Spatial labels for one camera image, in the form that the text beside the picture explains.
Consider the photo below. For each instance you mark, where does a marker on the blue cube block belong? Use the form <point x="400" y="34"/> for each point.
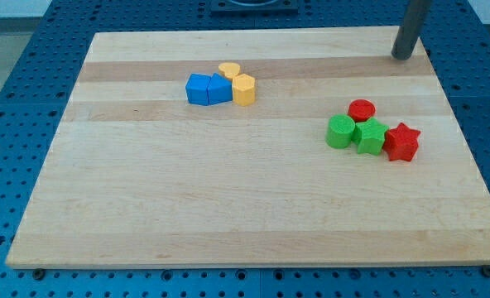
<point x="197" y="89"/>

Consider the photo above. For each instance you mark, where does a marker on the wooden board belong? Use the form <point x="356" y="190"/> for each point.
<point x="137" y="177"/>

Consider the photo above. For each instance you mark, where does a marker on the yellow hexagon block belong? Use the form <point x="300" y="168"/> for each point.
<point x="244" y="90"/>

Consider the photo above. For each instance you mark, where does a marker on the blue pentagon block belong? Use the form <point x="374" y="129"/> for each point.
<point x="219" y="90"/>

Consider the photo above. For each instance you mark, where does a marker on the yellow heart block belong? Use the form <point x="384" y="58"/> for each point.
<point x="229" y="70"/>

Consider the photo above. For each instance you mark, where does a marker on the green cylinder block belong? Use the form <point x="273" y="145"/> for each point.
<point x="339" y="131"/>

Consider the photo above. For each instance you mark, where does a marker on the red cylinder block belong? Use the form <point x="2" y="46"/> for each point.
<point x="360" y="110"/>

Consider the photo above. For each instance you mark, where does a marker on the green star block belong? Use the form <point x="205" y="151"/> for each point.
<point x="369" y="136"/>

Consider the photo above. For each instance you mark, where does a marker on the red star block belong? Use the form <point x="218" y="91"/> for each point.
<point x="401" y="143"/>

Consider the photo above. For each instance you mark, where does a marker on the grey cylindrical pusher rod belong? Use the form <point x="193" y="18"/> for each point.
<point x="410" y="29"/>

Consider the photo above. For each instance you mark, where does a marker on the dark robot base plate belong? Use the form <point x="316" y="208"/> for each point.
<point x="253" y="6"/>

